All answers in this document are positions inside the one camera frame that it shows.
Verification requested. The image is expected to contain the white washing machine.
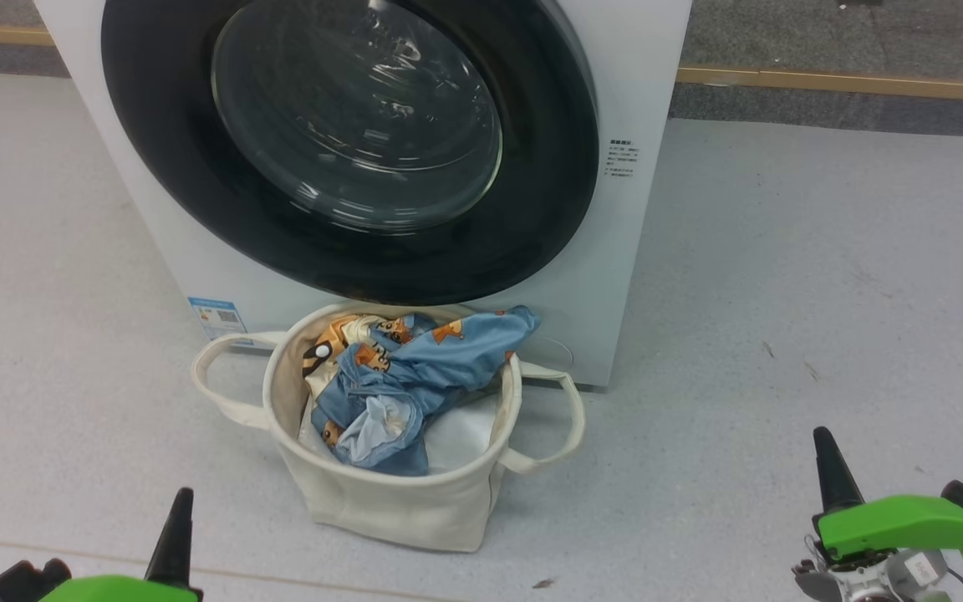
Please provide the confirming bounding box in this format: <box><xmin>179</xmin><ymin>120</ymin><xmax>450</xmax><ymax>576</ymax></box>
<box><xmin>34</xmin><ymin>0</ymin><xmax>694</xmax><ymax>390</ymax></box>

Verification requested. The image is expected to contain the blue energy label sticker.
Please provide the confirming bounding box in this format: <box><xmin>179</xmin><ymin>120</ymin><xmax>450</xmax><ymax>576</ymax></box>
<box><xmin>187</xmin><ymin>297</ymin><xmax>245</xmax><ymax>343</ymax></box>

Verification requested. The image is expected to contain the blue garment with pale lining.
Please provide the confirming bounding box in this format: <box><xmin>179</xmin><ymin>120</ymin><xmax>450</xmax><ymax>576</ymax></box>
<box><xmin>312</xmin><ymin>305</ymin><xmax>543</xmax><ymax>478</ymax></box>

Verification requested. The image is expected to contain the cream fabric laundry basket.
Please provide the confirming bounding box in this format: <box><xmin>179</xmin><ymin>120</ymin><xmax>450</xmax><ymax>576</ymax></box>
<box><xmin>191</xmin><ymin>301</ymin><xmax>587</xmax><ymax>554</ymax></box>

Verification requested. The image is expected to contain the cream bear print garment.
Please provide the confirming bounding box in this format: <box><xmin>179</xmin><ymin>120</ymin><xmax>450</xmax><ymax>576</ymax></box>
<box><xmin>303</xmin><ymin>314</ymin><xmax>382</xmax><ymax>381</ymax></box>

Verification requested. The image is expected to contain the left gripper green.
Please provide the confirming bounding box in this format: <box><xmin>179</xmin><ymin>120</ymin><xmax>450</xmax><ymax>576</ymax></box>
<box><xmin>37</xmin><ymin>487</ymin><xmax>204</xmax><ymax>602</ymax></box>

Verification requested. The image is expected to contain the black round washing machine door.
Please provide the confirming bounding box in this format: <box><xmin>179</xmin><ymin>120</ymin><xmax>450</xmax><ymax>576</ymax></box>
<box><xmin>101</xmin><ymin>0</ymin><xmax>601</xmax><ymax>307</ymax></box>

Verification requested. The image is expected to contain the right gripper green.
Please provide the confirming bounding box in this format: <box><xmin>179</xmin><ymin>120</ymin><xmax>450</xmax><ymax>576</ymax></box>
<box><xmin>812</xmin><ymin>426</ymin><xmax>963</xmax><ymax>566</ymax></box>

